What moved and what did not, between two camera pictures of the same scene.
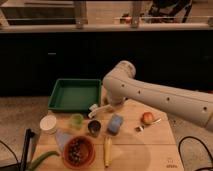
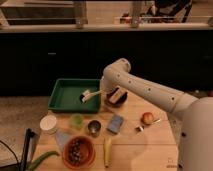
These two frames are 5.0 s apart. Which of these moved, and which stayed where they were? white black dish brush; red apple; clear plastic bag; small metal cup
Moved: white black dish brush
Stayed: small metal cup; clear plastic bag; red apple
